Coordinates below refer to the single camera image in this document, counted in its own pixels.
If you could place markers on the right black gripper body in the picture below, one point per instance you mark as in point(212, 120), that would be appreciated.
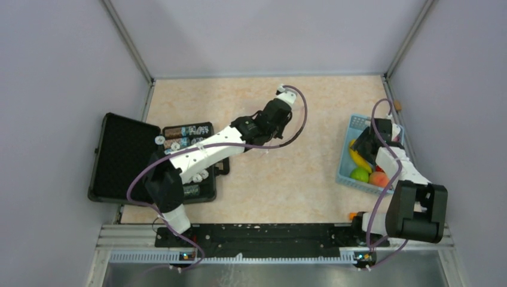
point(370, 137)

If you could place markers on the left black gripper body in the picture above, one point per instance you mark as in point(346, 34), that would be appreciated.
point(278, 130)

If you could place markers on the yellow banana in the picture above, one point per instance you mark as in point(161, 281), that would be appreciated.
point(357, 159)

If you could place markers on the green apple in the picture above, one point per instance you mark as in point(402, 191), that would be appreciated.
point(360, 174)

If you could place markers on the clear zip top bag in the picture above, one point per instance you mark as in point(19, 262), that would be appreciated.
point(273, 142)

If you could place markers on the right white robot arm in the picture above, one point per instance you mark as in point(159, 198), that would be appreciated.
point(417, 209)

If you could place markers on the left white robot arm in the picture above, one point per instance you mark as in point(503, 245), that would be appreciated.
point(168, 173)

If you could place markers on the blue plastic basket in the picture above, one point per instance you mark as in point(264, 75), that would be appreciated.
point(356, 126)

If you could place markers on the small brown object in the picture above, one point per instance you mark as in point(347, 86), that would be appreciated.
point(397, 106)

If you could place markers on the peach fruit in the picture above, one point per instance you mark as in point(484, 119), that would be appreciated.
point(378, 179)

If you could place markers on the black open tool case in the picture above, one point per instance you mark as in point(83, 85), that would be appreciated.
point(124, 148)

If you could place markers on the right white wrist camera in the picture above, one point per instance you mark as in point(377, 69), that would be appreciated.
point(396, 130)

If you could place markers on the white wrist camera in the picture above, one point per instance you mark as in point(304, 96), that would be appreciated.
point(286, 95)
point(396, 130)

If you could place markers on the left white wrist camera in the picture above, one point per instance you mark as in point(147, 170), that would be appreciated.
point(286, 95)

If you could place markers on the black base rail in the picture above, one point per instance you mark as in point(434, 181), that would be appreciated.
point(267, 240)

